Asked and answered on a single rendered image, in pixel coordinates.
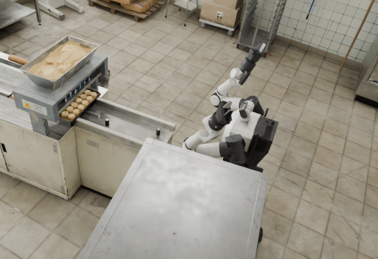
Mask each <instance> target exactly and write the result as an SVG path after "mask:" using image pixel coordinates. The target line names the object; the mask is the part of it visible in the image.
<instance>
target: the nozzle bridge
mask: <svg viewBox="0 0 378 259"><path fill-rule="evenodd" d="M92 73H93V74H92ZM107 73H108V57H107V56H104V55H101V54H98V53H94V55H93V56H92V58H91V60H90V61H89V62H88V63H87V64H85V65H84V66H83V67H82V68H81V69H80V70H78V71H77V72H76V73H75V74H74V75H73V76H71V77H70V78H69V79H67V81H66V82H64V83H63V84H62V85H61V86H59V87H58V88H57V89H56V90H55V91H52V90H49V89H46V88H43V87H40V86H38V85H35V84H34V83H33V82H32V81H31V80H30V79H28V80H26V81H24V82H23V83H22V84H20V85H19V86H18V87H17V88H15V89H14V90H13V91H12V93H13V97H14V100H15V104H16V108H18V109H20V110H23V111H26V112H28V113H29V116H30V121H31V125H32V128H33V131H35V132H37V133H40V134H43V135H45V136H47V135H48V134H49V133H50V130H49V127H48V121H47V120H49V121H52V122H57V121H58V120H59V119H60V117H59V114H60V113H61V112H62V111H63V110H64V109H65V108H66V107H67V106H68V105H69V104H71V102H72V101H73V100H74V99H76V97H78V96H79V95H80V94H81V93H82V92H83V91H84V90H85V89H86V88H88V87H89V86H90V85H91V86H92V87H95V88H97V87H98V77H99V76H100V75H101V74H103V75H106V74H107ZM88 76H90V77H92V76H93V78H90V80H89V81H88V82H86V83H85V85H84V86H81V88H80V89H79V88H78V85H79V84H80V83H81V85H83V80H86V81H87V77H88ZM75 88H76V89H79V90H77V91H76V93H75V94H74V89H75ZM70 92H71V93H72V94H73V95H72V97H70V99H67V101H66V102H64V98H65V97H67V98H69V93H70Z"/></svg>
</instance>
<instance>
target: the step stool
mask: <svg viewBox="0 0 378 259"><path fill-rule="evenodd" d="M190 1H191V0H178V1H176V2H174V3H172V4H170V5H168V4H169V0H168V3H167V7H166V14H165V18H166V17H167V11H168V7H169V6H171V5H173V4H176V5H177V6H179V11H180V10H181V9H180V7H183V8H185V9H186V17H185V22H184V26H186V18H187V15H188V14H189V13H192V12H194V11H195V10H197V18H198V19H199V11H198V7H199V5H198V3H197V0H196V4H194V3H191V2H190ZM194 9H195V10H194ZM187 10H190V11H191V12H189V13H187ZM192 10H193V11H192Z"/></svg>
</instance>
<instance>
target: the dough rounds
mask: <svg viewBox="0 0 378 259"><path fill-rule="evenodd" d="M98 95H99V94H98V93H96V92H92V91H90V90H86V91H83V92H82V95H81V96H80V95H79V96H78V97H77V99H75V100H73V103H72V104H69V105H68V107H67V108H65V109H64V110H63V111H62V112H61V113H60V114H59V117H61V118H63V119H66V120H69V121H73V120H74V119H75V118H76V117H77V116H78V115H79V114H80V113H81V112H82V111H83V110H84V109H85V108H86V107H87V106H88V105H89V104H90V103H91V102H92V101H93V100H94V99H95V98H96V97H97V96H98ZM10 99H13V100H14V96H13V95H12V97H10Z"/></svg>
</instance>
